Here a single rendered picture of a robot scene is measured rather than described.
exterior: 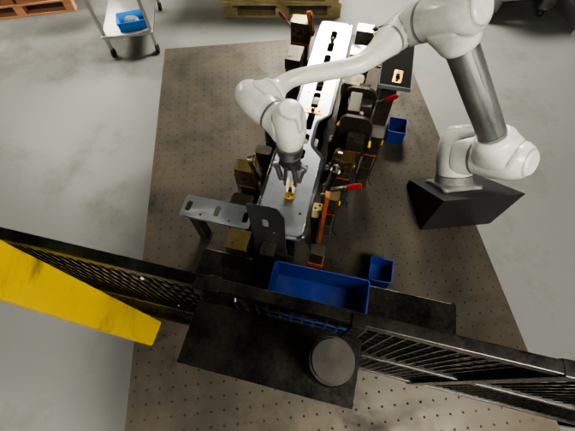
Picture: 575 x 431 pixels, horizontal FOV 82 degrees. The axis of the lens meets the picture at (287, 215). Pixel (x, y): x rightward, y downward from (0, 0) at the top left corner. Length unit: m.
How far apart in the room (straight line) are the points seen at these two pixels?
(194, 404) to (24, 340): 1.50
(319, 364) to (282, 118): 0.67
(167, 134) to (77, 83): 1.94
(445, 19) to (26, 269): 1.23
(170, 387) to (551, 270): 2.44
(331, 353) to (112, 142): 2.87
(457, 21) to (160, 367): 1.57
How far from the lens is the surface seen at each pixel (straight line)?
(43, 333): 2.68
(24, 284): 0.91
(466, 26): 1.17
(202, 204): 1.38
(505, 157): 1.47
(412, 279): 1.62
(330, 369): 0.55
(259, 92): 1.10
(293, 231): 1.28
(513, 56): 4.20
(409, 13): 1.27
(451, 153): 1.60
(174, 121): 2.13
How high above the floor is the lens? 2.16
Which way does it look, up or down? 62 degrees down
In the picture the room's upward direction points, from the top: 1 degrees counter-clockwise
